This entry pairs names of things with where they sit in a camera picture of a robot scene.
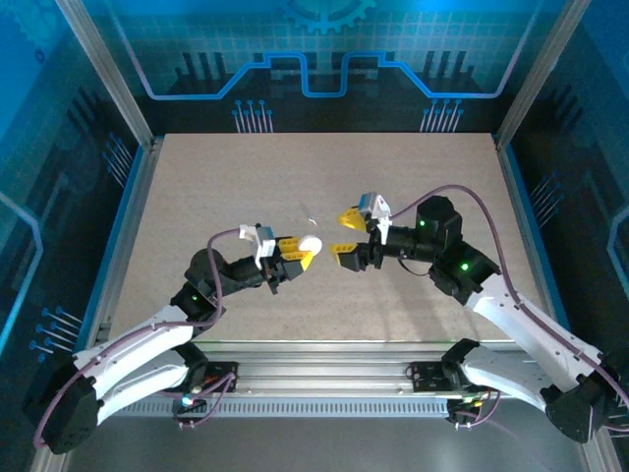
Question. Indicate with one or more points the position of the white earbud charging case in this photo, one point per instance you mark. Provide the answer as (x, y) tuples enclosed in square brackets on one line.
[(310, 245)]

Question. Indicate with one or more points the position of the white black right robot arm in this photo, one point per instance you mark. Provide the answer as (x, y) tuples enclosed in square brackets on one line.
[(531, 329)]

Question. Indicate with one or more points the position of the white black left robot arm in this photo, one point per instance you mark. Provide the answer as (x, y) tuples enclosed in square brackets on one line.
[(137, 339)]

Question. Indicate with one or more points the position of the small controller board with LEDs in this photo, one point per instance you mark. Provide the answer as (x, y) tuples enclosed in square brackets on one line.
[(464, 408), (189, 403)]

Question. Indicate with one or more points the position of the grey metal sheet panel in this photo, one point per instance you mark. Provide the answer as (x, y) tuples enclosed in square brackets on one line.
[(319, 447)]

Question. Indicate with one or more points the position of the aluminium side rail blue strip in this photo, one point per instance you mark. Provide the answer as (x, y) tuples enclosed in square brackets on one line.
[(516, 196), (132, 221)]

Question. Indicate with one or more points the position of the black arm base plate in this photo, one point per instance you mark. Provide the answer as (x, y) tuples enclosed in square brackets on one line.
[(425, 376), (221, 376)]

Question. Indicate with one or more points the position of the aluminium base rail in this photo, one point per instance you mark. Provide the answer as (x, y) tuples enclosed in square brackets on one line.
[(319, 369)]

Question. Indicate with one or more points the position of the aluminium frame post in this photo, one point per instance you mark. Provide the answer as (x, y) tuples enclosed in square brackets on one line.
[(540, 69), (105, 74)]

